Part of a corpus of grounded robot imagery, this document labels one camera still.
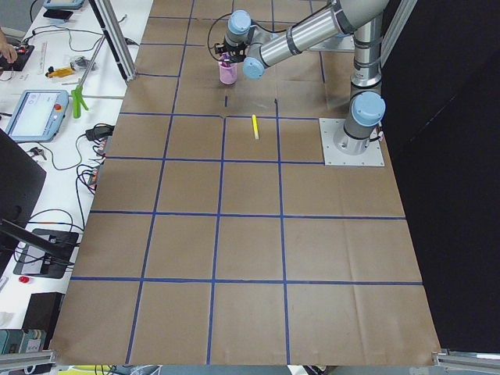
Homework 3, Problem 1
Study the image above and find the yellow black tool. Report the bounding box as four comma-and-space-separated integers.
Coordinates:
45, 66, 75, 78

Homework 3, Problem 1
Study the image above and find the brown paper table cover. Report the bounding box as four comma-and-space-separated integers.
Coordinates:
52, 1, 439, 366

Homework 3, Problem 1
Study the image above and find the black docking device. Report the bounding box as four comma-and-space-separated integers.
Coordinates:
13, 228, 79, 279

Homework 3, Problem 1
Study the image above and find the aluminium frame post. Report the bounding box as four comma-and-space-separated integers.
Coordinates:
89, 0, 137, 82

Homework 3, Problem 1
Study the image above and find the black phone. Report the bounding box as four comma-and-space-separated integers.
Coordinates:
43, 9, 73, 21

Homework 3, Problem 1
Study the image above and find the blue teach pendant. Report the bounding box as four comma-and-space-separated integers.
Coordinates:
6, 90, 69, 143

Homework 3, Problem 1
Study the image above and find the green handled grabber tool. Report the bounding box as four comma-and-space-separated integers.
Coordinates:
71, 36, 105, 119

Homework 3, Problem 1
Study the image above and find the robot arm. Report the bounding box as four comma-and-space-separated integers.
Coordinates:
209, 0, 388, 155

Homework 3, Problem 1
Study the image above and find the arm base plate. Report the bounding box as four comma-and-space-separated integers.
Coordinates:
319, 118, 385, 167
309, 35, 355, 53

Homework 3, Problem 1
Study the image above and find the yellow pen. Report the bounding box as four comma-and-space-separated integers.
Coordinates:
252, 114, 259, 140

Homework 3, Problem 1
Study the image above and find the black monitor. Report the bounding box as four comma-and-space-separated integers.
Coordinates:
1, 132, 61, 272

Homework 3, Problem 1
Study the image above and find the black power adapter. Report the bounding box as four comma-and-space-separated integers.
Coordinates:
85, 124, 115, 141

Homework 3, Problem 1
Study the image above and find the pink mesh cup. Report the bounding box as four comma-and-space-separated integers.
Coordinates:
219, 62, 238, 85

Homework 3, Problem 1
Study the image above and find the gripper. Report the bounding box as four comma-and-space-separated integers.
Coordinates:
215, 41, 248, 63

